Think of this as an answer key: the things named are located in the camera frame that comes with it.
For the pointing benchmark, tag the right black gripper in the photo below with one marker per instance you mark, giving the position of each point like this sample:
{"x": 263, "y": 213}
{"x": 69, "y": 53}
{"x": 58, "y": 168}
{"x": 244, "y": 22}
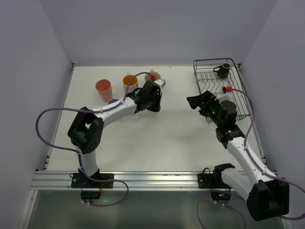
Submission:
{"x": 207, "y": 103}

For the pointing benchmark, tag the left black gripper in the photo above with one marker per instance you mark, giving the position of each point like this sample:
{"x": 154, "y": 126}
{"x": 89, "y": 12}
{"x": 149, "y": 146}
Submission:
{"x": 154, "y": 96}

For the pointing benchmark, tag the white patterned mug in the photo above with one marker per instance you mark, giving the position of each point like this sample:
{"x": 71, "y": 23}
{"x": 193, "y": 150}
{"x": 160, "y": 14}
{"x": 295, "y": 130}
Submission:
{"x": 130, "y": 83}

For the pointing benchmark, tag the beige patterned mug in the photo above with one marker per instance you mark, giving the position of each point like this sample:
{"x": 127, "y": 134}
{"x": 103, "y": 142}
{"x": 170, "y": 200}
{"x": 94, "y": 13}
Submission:
{"x": 152, "y": 76}

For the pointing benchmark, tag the lavender cup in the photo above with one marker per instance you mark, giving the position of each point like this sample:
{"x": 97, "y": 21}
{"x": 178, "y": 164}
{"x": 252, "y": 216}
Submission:
{"x": 112, "y": 101}

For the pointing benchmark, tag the black wire dish rack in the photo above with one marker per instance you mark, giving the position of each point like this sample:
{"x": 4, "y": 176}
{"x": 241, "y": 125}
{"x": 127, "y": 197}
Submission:
{"x": 207, "y": 79}

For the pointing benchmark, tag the black mug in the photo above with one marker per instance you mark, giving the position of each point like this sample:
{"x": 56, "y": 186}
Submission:
{"x": 222, "y": 71}

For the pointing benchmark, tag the pink plastic cup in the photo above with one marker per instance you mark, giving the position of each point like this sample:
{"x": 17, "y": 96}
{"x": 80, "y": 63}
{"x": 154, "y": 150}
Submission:
{"x": 104, "y": 88}

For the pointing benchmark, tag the clear glass cup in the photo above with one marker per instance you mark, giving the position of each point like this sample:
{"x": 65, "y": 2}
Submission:
{"x": 136, "y": 116}

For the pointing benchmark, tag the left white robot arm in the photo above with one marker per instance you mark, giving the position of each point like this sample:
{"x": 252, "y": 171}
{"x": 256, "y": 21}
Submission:
{"x": 86, "y": 130}

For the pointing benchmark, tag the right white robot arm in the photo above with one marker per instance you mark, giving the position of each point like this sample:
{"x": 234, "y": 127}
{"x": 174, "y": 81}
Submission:
{"x": 266, "y": 197}

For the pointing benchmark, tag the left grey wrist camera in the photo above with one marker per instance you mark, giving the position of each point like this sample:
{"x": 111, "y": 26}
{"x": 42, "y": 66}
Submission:
{"x": 160, "y": 82}

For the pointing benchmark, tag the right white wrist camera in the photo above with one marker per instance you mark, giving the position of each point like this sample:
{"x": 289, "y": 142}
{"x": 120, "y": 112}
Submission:
{"x": 224, "y": 97}

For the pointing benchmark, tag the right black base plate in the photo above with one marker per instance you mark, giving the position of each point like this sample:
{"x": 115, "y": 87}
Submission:
{"x": 212, "y": 179}

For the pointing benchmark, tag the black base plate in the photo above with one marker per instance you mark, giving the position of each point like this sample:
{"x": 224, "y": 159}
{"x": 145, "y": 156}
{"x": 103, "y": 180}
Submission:
{"x": 98, "y": 180}
{"x": 212, "y": 179}

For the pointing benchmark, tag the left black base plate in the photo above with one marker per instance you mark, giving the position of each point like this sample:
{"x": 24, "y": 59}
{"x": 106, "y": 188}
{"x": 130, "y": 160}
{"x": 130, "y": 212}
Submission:
{"x": 98, "y": 180}

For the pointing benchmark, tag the aluminium mounting rail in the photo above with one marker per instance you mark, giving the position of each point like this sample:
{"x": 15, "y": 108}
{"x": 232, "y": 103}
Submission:
{"x": 136, "y": 181}

